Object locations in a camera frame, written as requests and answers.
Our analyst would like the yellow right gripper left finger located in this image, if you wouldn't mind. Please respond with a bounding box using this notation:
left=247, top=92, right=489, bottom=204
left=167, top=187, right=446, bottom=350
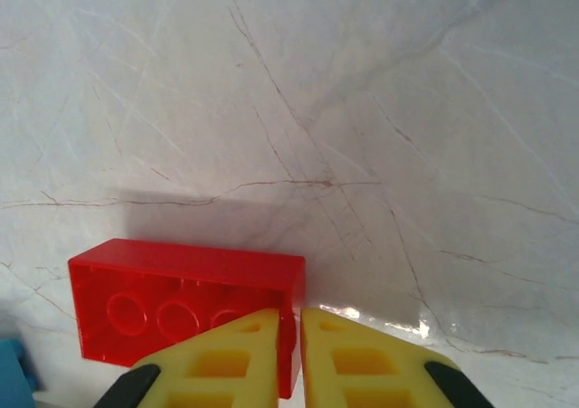
left=92, top=307, right=280, bottom=408

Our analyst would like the blue lego brick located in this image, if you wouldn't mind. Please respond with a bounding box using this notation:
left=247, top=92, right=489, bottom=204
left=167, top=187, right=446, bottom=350
left=0, top=337, right=43, bottom=408

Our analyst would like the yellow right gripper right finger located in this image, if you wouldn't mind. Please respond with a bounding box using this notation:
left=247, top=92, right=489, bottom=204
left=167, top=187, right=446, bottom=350
left=300, top=307, right=497, bottom=408

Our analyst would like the red lego brick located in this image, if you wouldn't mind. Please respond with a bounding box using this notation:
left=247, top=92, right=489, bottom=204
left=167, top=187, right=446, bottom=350
left=67, top=238, right=307, bottom=400

